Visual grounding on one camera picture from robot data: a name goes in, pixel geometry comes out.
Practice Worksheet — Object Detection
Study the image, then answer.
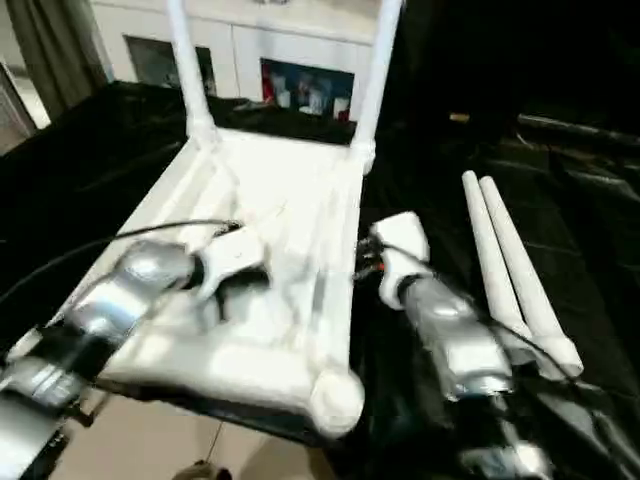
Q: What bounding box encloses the white table top frame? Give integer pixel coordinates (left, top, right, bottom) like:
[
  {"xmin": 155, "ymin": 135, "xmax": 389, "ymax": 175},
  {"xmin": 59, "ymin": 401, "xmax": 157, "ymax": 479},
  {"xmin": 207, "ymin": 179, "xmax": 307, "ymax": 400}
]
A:
[{"xmin": 4, "ymin": 124, "xmax": 367, "ymax": 441}]

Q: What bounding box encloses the white plastic table leg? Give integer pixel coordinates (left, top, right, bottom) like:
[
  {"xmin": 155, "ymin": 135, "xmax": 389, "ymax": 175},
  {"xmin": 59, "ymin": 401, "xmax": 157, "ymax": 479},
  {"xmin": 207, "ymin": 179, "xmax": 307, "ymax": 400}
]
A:
[
  {"xmin": 164, "ymin": 0, "xmax": 221, "ymax": 151},
  {"xmin": 460, "ymin": 169, "xmax": 537, "ymax": 367},
  {"xmin": 478, "ymin": 176, "xmax": 585, "ymax": 381},
  {"xmin": 347, "ymin": 0, "xmax": 405, "ymax": 175}
]

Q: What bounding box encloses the black work mat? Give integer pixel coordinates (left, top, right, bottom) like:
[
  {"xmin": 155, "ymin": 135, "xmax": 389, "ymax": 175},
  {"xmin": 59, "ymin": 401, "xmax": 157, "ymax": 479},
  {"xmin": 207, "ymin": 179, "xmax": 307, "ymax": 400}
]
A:
[{"xmin": 0, "ymin": 80, "xmax": 640, "ymax": 479}]

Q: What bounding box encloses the white glass-door cabinet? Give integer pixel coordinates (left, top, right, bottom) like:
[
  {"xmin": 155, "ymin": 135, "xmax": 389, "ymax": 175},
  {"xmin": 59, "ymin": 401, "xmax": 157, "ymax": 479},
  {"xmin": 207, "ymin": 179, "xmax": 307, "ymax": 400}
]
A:
[{"xmin": 88, "ymin": 0, "xmax": 387, "ymax": 123}]

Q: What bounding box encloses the grey curtain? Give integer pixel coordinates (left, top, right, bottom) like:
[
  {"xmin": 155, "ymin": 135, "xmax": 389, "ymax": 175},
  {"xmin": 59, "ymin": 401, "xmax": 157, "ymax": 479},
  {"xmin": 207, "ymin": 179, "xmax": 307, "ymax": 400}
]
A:
[{"xmin": 0, "ymin": 0, "xmax": 107, "ymax": 123}]

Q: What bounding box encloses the black metal rail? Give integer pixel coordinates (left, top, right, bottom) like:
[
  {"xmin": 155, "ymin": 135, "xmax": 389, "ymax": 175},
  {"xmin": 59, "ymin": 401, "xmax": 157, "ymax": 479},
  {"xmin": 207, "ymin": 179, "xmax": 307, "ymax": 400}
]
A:
[{"xmin": 515, "ymin": 111, "xmax": 640, "ymax": 143}]

